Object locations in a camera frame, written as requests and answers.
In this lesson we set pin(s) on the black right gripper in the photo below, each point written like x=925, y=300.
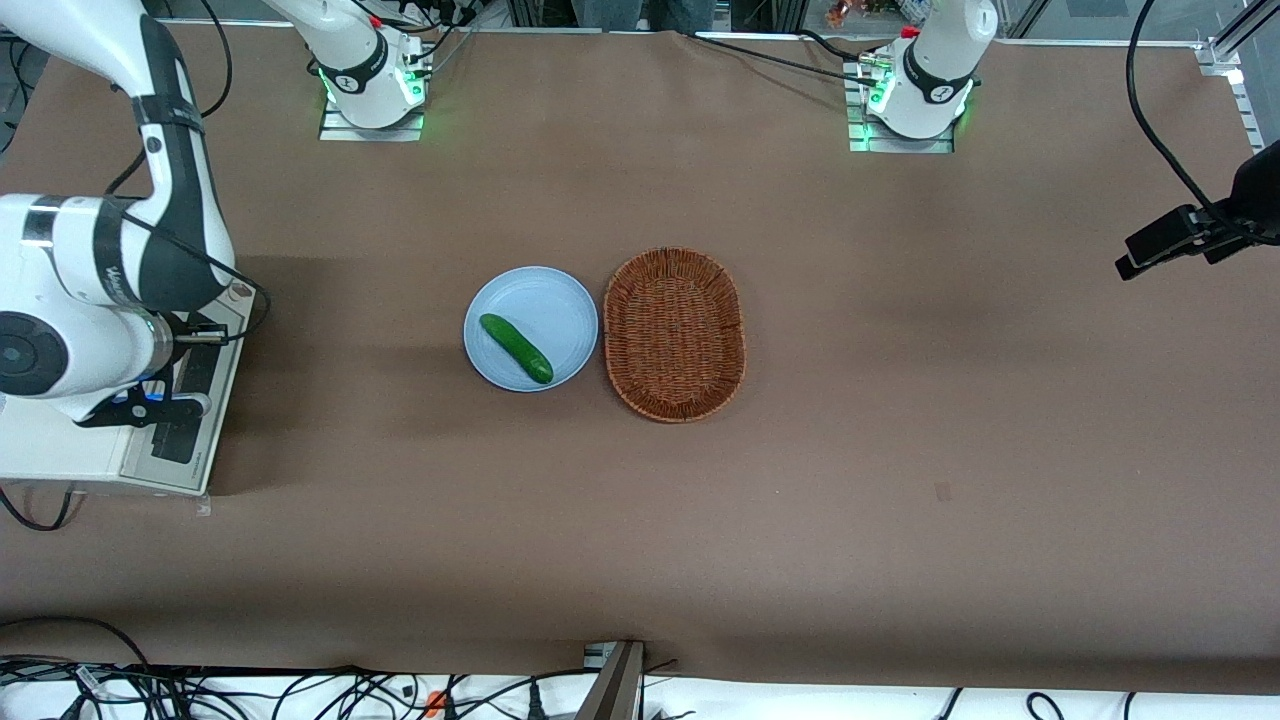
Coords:
x=197, y=368

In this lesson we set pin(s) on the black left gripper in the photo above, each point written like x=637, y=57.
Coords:
x=1228, y=235

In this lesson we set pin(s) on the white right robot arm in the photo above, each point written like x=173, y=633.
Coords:
x=60, y=250

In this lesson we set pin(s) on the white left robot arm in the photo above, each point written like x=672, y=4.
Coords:
x=935, y=70

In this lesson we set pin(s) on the white toaster oven body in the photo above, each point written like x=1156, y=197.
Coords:
x=60, y=450

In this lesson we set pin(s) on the round beige oven knob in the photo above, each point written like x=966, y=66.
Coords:
x=241, y=291

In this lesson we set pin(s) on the green cucumber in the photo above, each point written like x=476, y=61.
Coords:
x=515, y=347

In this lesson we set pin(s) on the light blue round plate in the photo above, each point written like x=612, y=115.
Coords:
x=545, y=310

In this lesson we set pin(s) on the brown oval wicker basket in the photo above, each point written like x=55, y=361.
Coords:
x=675, y=335

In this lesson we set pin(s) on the person in blue jeans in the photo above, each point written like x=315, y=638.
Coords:
x=640, y=12

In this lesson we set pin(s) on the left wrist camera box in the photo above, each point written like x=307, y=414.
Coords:
x=1222, y=250

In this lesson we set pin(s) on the aluminium frame profile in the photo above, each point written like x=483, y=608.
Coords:
x=1235, y=45

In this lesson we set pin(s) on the grey metal post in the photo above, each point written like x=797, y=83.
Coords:
x=615, y=685

